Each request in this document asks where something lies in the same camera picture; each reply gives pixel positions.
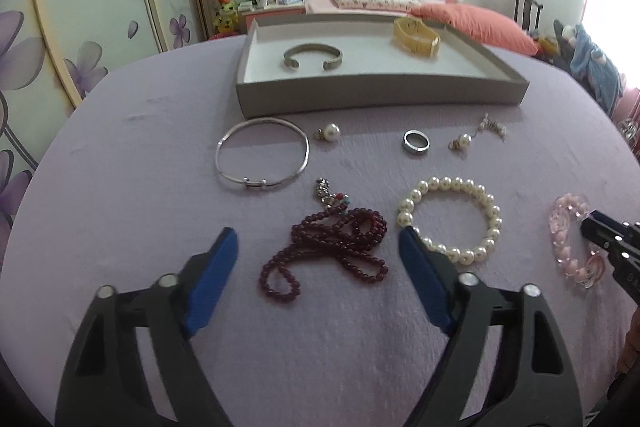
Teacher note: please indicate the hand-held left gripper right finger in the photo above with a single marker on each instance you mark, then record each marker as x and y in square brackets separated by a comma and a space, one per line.
[425, 277]

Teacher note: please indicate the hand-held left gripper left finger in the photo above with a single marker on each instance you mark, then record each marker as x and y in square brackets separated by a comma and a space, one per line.
[215, 272]

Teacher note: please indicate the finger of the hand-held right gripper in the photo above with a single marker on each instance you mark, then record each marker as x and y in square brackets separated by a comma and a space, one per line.
[612, 219]
[617, 257]

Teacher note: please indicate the thin silver bangle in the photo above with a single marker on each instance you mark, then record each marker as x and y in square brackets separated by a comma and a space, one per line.
[252, 185]

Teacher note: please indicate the pearl pendant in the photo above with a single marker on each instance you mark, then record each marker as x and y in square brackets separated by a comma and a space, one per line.
[464, 140]
[330, 131]

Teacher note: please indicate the grey cardboard tray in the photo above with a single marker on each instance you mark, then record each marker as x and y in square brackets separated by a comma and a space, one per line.
[375, 67]

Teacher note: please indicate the purple cloth cover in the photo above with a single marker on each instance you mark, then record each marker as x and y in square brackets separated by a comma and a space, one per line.
[150, 157]

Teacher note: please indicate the blue plush toy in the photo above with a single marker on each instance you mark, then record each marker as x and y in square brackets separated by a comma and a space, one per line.
[597, 62]

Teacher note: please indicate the black chair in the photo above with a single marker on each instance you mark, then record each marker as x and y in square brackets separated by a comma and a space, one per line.
[527, 9]

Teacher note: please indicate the gold wrist watch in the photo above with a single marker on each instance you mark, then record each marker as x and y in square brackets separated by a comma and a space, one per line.
[417, 41]

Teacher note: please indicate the orange quilt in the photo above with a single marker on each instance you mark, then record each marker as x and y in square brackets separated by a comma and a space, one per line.
[475, 19]

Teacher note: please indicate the yellow green plush toy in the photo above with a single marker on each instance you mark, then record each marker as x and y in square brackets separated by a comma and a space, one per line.
[225, 17]

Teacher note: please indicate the pink nightstand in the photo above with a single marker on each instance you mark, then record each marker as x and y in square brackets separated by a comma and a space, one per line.
[275, 14]

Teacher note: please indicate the flower print wardrobe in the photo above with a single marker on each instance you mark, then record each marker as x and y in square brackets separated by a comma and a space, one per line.
[75, 7]

